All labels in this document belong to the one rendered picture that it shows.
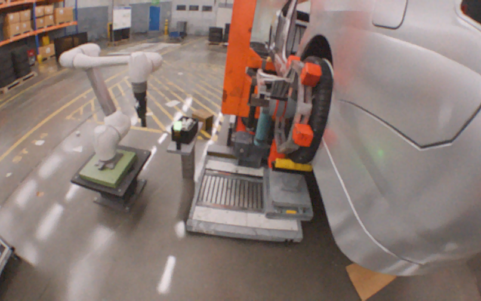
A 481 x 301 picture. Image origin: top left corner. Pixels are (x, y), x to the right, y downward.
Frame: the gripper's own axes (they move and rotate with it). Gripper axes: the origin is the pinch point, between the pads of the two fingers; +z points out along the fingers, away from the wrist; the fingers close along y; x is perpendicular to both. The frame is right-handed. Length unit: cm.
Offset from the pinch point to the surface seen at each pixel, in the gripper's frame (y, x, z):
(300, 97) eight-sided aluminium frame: 7, 83, -30
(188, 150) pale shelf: -11.2, 24.9, 25.3
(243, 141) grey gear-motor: -39, 62, 30
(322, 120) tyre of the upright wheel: 16, 94, -24
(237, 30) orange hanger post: -59, 47, -51
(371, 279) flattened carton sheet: 60, 170, 70
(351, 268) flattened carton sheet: 49, 153, 69
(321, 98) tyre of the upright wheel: 11, 92, -33
